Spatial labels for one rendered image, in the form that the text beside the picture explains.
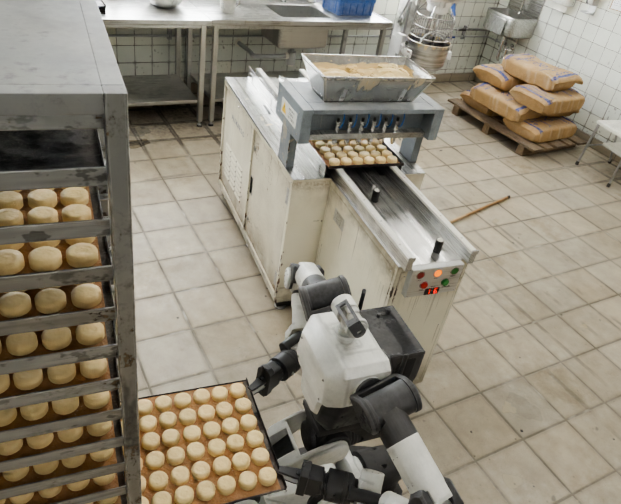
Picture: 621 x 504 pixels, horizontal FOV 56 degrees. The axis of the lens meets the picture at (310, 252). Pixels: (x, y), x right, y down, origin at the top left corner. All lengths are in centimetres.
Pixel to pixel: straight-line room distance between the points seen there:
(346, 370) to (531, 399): 179
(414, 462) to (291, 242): 163
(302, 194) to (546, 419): 162
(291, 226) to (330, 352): 132
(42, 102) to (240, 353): 227
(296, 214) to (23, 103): 209
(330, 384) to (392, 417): 19
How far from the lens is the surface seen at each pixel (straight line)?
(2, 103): 82
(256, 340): 302
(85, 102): 81
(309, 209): 280
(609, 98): 650
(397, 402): 151
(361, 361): 158
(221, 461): 172
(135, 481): 140
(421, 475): 150
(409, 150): 306
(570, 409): 329
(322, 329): 164
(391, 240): 230
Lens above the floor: 212
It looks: 35 degrees down
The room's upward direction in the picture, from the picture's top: 11 degrees clockwise
